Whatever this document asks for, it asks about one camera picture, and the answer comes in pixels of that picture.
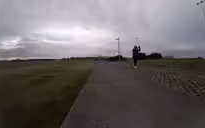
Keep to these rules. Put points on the dark bushes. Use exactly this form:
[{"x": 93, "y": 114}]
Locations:
[{"x": 153, "y": 55}]

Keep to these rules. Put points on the person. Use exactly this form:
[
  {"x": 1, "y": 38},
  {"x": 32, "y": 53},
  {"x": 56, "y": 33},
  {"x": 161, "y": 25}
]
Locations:
[{"x": 135, "y": 56}]

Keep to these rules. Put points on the grid paver patch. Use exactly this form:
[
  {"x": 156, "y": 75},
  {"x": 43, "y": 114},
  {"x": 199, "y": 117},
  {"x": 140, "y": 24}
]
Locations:
[{"x": 190, "y": 83}]

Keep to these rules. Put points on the green grass field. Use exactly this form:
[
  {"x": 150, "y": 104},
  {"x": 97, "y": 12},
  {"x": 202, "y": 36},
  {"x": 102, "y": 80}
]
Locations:
[{"x": 30, "y": 90}]

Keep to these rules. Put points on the grey asphalt path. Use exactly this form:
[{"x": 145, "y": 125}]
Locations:
[{"x": 123, "y": 100}]

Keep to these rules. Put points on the grass bank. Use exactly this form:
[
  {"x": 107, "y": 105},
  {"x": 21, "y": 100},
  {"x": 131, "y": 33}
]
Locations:
[{"x": 186, "y": 63}]

